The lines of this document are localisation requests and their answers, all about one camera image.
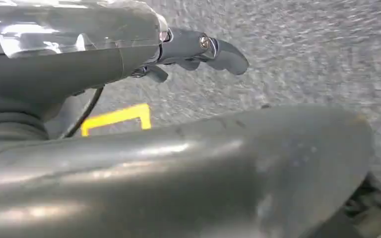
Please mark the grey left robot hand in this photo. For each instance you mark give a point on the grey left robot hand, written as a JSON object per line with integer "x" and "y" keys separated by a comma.
{"x": 177, "y": 184}

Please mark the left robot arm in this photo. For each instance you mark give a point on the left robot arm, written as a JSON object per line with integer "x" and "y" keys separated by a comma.
{"x": 6, "y": 126}

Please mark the yellow tape floor square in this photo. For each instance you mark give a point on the yellow tape floor square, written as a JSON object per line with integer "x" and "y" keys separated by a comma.
{"x": 118, "y": 116}

